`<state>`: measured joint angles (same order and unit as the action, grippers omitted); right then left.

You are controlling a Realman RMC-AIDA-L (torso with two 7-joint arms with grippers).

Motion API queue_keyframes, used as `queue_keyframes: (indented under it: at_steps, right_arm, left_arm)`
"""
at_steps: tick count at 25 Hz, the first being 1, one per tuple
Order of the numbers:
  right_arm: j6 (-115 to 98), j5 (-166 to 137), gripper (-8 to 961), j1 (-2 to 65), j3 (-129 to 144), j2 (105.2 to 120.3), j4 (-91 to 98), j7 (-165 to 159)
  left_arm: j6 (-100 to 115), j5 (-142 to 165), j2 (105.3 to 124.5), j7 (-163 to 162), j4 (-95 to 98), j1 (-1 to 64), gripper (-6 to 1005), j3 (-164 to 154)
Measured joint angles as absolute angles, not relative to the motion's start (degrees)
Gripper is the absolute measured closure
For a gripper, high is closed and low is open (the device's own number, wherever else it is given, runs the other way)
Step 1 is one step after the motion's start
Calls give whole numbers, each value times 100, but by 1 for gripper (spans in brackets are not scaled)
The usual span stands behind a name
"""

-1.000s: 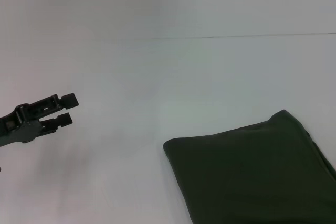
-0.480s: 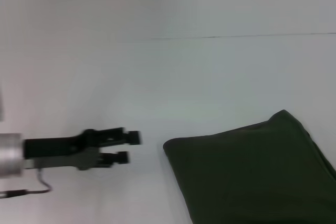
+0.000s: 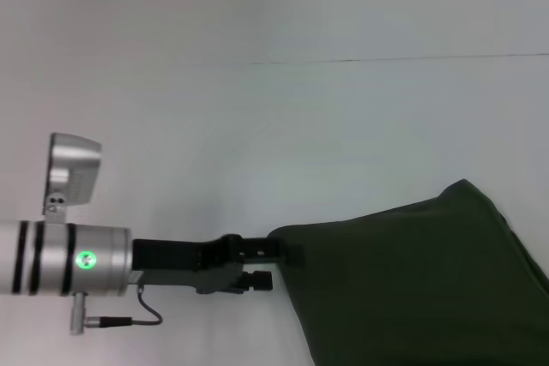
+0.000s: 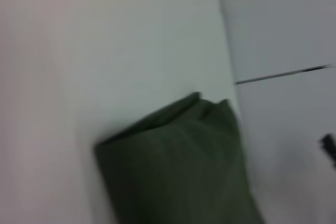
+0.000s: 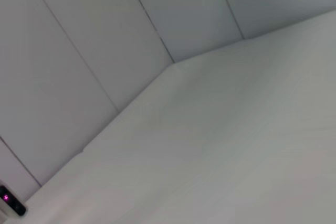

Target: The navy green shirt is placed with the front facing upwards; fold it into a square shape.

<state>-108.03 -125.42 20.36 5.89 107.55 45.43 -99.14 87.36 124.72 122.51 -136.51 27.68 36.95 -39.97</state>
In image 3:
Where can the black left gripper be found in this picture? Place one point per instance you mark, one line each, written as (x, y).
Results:
(184, 261)

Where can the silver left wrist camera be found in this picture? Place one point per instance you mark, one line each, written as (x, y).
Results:
(73, 173)

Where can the dark green FREE t-shirt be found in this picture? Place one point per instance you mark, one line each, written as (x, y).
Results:
(407, 289)

